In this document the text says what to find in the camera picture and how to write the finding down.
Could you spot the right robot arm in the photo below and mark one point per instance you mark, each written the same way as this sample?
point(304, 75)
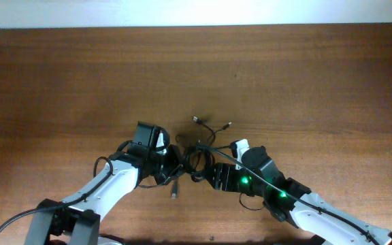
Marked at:
point(289, 201)

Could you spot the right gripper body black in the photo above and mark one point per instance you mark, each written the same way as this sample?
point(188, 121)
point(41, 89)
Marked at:
point(236, 180)

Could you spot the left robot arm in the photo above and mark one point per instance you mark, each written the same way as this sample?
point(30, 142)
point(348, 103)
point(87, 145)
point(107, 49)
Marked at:
point(149, 153)

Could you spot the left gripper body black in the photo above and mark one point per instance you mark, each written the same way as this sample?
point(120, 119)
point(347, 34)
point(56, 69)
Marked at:
point(167, 162)

